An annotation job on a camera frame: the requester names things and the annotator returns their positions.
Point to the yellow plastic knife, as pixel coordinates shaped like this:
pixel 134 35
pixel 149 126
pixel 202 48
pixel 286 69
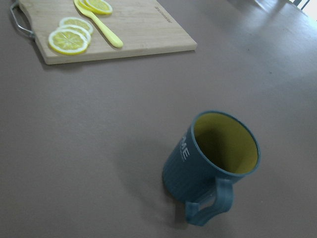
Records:
pixel 110 36

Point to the lemon slice front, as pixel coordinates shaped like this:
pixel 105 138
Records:
pixel 67 42

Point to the blue mug yellow inside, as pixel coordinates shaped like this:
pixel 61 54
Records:
pixel 214 153

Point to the wooden cutting board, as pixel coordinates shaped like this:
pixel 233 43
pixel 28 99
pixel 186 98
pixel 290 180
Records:
pixel 144 26

